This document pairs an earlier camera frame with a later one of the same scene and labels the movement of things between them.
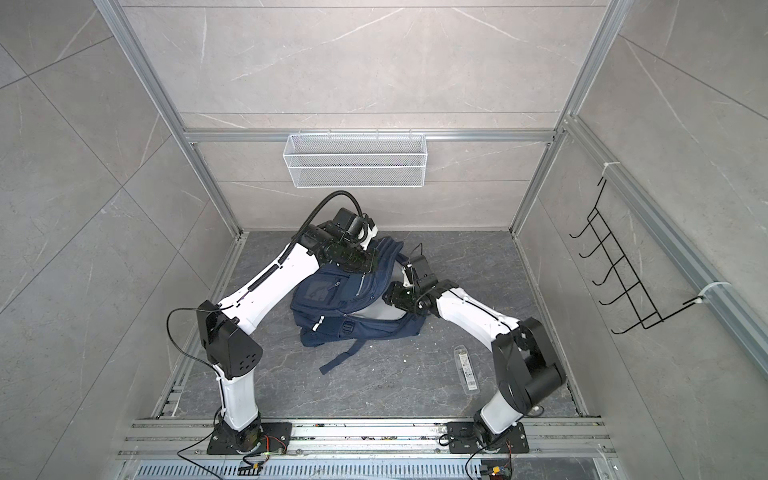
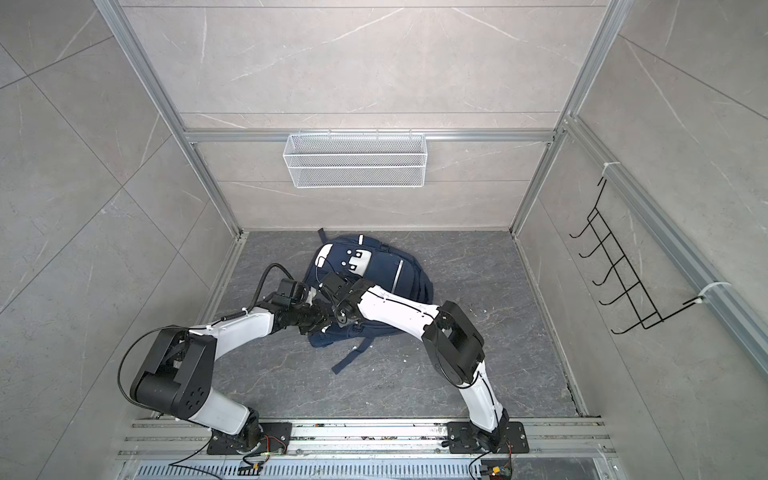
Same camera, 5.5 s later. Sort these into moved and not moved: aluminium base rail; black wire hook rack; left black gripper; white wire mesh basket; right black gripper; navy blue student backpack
Moved: navy blue student backpack; left black gripper; right black gripper
Not moved: white wire mesh basket; aluminium base rail; black wire hook rack
